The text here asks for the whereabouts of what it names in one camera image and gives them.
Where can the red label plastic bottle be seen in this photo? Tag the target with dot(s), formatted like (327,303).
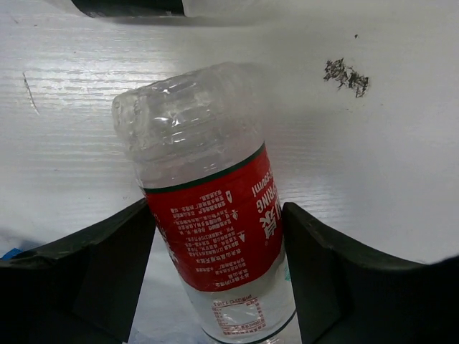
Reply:
(196,144)

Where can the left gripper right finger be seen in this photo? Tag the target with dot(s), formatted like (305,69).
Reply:
(348,292)

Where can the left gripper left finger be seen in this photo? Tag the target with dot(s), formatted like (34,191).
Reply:
(82,288)

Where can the black label plastic bottle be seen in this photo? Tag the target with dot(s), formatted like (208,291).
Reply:
(182,8)

